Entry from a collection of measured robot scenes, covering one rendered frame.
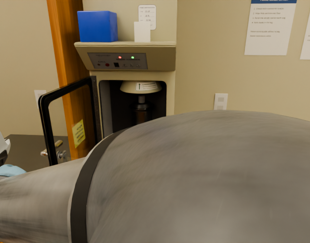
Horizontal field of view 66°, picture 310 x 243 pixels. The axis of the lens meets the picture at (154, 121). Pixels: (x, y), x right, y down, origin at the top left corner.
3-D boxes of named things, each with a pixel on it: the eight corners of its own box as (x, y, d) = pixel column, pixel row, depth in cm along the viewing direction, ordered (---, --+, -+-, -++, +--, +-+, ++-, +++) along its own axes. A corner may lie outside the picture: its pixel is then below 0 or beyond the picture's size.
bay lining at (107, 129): (117, 137, 125) (113, 69, 112) (167, 139, 123) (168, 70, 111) (105, 161, 103) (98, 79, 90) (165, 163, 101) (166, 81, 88)
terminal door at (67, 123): (100, 168, 102) (91, 75, 87) (61, 221, 74) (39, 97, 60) (98, 168, 102) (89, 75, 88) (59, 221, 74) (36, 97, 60)
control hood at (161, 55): (88, 69, 88) (85, 40, 85) (175, 70, 86) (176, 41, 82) (76, 74, 78) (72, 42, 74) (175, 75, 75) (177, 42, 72)
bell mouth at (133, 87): (124, 83, 109) (124, 71, 107) (163, 84, 107) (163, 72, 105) (115, 93, 92) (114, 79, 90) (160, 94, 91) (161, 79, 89)
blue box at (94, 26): (90, 40, 84) (87, 12, 81) (118, 40, 83) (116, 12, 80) (79, 42, 75) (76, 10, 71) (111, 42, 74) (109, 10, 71)
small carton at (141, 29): (134, 41, 80) (134, 21, 78) (149, 41, 80) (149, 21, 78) (134, 42, 75) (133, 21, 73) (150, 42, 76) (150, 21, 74)
